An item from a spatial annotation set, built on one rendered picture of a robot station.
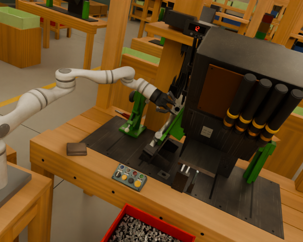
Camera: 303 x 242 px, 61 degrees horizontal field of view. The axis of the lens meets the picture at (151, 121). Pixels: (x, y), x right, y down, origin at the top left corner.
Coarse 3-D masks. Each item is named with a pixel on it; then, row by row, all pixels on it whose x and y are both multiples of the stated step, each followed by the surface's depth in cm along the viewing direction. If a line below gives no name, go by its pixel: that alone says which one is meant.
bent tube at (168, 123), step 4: (176, 104) 131; (176, 108) 134; (180, 108) 131; (176, 112) 130; (172, 116) 139; (176, 116) 139; (168, 120) 142; (172, 120) 141; (164, 124) 142; (168, 124) 142; (164, 128) 141; (164, 132) 141; (152, 140) 139; (152, 144) 137
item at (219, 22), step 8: (224, 0) 710; (224, 8) 710; (232, 8) 703; (240, 8) 702; (216, 16) 733; (280, 16) 673; (224, 24) 726; (232, 24) 725; (248, 24) 715; (272, 32) 693
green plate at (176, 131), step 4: (180, 112) 119; (180, 116) 121; (176, 120) 122; (180, 120) 122; (172, 124) 123; (176, 124) 124; (180, 124) 123; (168, 128) 125; (172, 128) 125; (176, 128) 125; (180, 128) 124; (168, 132) 127; (172, 132) 126; (176, 132) 125; (180, 132) 125; (176, 136) 126; (180, 136) 125
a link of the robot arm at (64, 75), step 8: (56, 72) 120; (64, 72) 120; (72, 72) 121; (80, 72) 123; (88, 72) 125; (96, 72) 127; (104, 72) 129; (64, 80) 120; (72, 80) 122; (96, 80) 127; (104, 80) 129
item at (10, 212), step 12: (24, 168) 121; (36, 180) 116; (48, 180) 118; (24, 192) 109; (36, 192) 111; (12, 204) 103; (24, 204) 104; (0, 216) 97; (12, 216) 98; (0, 228) 93
